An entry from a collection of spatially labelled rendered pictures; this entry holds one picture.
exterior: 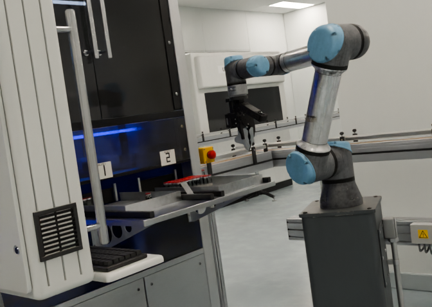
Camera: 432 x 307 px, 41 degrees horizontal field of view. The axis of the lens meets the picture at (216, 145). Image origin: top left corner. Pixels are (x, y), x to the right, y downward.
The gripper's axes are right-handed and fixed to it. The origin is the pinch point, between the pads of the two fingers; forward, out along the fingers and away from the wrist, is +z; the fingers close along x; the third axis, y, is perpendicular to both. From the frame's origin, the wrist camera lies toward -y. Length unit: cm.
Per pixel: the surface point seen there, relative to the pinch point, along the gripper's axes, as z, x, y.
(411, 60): -29, -143, -9
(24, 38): -38, 99, -17
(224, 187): 12.4, 17.0, 0.5
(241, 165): 13, -53, 49
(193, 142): -3.6, -9.7, 37.9
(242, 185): 13.2, 7.2, 0.4
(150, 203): 12.5, 43.3, 11.9
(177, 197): 13.2, 30.3, 11.9
